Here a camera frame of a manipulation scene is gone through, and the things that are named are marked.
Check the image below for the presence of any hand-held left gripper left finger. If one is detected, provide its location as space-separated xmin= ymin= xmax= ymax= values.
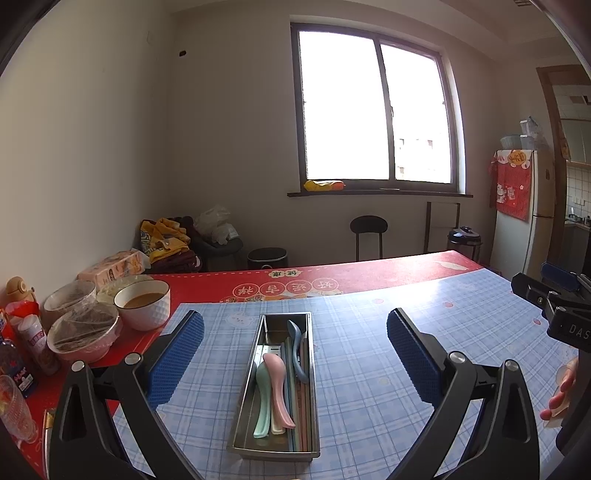
xmin=46 ymin=310 xmax=205 ymax=480

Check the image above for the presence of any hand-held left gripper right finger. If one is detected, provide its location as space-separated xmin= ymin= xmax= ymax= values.
xmin=386 ymin=308 xmax=540 ymax=480

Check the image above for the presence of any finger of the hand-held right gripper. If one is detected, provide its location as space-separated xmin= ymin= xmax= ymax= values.
xmin=541 ymin=261 xmax=585 ymax=294
xmin=511 ymin=272 xmax=561 ymax=310

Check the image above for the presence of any pink spoon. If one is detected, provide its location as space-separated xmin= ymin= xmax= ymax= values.
xmin=263 ymin=353 xmax=296 ymax=430

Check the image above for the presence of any green spoon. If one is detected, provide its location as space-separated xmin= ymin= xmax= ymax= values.
xmin=253 ymin=360 xmax=273 ymax=439

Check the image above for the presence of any cream spoon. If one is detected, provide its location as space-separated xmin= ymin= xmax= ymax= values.
xmin=268 ymin=392 xmax=288 ymax=435

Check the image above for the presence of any blue spoon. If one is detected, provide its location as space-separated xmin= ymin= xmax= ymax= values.
xmin=287 ymin=319 xmax=310 ymax=385

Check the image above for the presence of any metal utensil tray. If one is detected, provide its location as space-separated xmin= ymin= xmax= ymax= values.
xmin=226 ymin=312 xmax=321 ymax=460

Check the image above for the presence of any pink chopstick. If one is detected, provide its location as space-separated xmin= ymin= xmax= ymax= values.
xmin=298 ymin=337 xmax=310 ymax=453

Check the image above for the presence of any blue chopstick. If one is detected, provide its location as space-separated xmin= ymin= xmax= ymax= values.
xmin=281 ymin=339 xmax=297 ymax=453

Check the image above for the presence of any person's right forearm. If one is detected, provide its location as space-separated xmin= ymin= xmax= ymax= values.
xmin=554 ymin=406 xmax=591 ymax=480

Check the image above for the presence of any person's right hand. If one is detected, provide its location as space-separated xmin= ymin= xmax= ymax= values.
xmin=539 ymin=357 xmax=580 ymax=422

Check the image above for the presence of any white refrigerator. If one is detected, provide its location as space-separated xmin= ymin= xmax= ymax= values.
xmin=493 ymin=148 xmax=557 ymax=280

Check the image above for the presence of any plaid printed tablecloth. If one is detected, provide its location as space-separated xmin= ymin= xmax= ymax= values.
xmin=18 ymin=250 xmax=591 ymax=480

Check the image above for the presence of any white dimpled bowl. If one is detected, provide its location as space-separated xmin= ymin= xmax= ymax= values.
xmin=113 ymin=279 xmax=171 ymax=332

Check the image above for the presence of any black pressure cooker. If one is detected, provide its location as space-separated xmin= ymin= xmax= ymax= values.
xmin=447 ymin=224 xmax=483 ymax=264

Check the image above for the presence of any clear plastic bag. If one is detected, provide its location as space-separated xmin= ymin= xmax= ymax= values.
xmin=46 ymin=302 xmax=123 ymax=363

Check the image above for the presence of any red printed cloth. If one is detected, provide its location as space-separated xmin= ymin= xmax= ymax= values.
xmin=489 ymin=148 xmax=534 ymax=221

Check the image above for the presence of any maroon cloth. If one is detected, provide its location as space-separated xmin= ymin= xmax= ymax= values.
xmin=150 ymin=216 xmax=204 ymax=274

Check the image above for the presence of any orange tissue packet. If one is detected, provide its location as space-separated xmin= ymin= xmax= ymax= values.
xmin=76 ymin=249 xmax=153 ymax=282

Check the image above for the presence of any dark grey chair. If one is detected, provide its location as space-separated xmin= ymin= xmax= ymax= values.
xmin=189 ymin=217 xmax=245 ymax=272

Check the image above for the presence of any plastic-covered bowl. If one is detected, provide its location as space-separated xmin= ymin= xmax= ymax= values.
xmin=42 ymin=280 xmax=98 ymax=330

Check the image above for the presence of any yellow printed cloth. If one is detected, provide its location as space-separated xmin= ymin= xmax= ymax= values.
xmin=140 ymin=218 xmax=192 ymax=264

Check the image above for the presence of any black trash bin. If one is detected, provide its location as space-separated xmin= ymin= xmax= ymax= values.
xmin=247 ymin=247 xmax=288 ymax=271

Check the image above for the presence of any black stool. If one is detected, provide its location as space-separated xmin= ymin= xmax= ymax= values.
xmin=349 ymin=215 xmax=389 ymax=261

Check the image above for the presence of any white plastic bag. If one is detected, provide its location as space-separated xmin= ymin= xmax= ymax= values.
xmin=194 ymin=204 xmax=238 ymax=245

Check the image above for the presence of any white cup with red label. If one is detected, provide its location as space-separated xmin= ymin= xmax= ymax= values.
xmin=7 ymin=300 xmax=61 ymax=377

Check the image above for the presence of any dark windowsill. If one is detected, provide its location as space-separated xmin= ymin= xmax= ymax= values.
xmin=286 ymin=191 xmax=474 ymax=199

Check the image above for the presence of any clear bottle with blue label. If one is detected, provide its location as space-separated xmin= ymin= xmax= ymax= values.
xmin=0 ymin=309 xmax=38 ymax=398

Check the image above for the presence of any glass tumbler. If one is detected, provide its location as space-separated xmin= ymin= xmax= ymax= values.
xmin=0 ymin=375 xmax=38 ymax=444

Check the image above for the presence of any tan water bottle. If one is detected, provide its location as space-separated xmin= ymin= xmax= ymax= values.
xmin=4 ymin=276 xmax=38 ymax=310

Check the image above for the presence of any window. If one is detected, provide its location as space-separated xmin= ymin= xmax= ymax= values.
xmin=290 ymin=22 xmax=467 ymax=195

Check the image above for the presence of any kitchen wall cabinet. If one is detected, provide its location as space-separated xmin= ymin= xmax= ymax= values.
xmin=556 ymin=117 xmax=591 ymax=164

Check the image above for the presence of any wooden door frame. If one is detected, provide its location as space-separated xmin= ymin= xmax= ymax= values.
xmin=536 ymin=65 xmax=591 ymax=278

